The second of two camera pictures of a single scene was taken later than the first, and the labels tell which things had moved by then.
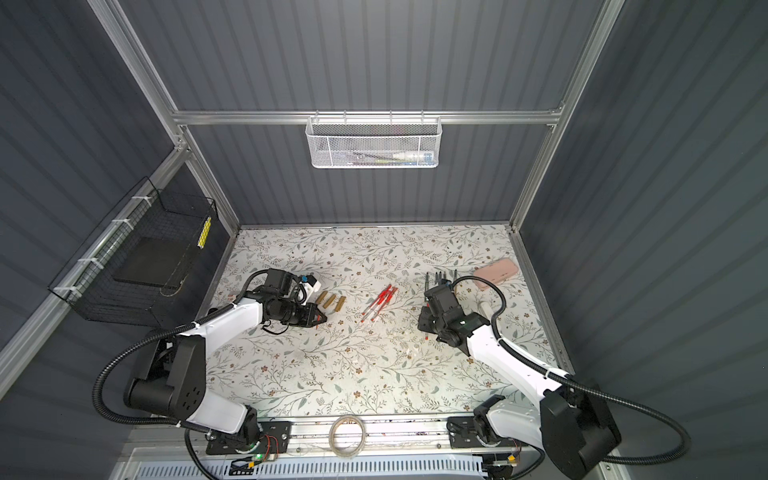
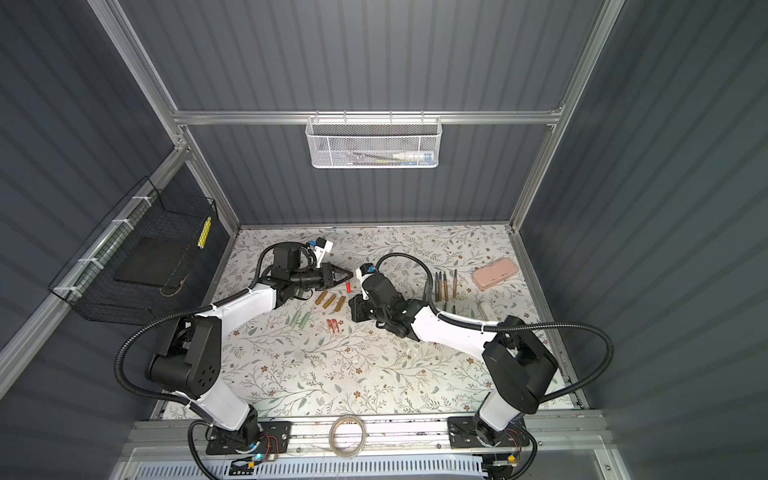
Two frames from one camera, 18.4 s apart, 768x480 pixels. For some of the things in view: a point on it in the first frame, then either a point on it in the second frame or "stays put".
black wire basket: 146,265 stays put
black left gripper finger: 315,315 -> 335,268
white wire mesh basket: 374,142 stays put
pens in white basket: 401,158 stays put
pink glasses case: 495,272 stays put
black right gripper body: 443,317 -> 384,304
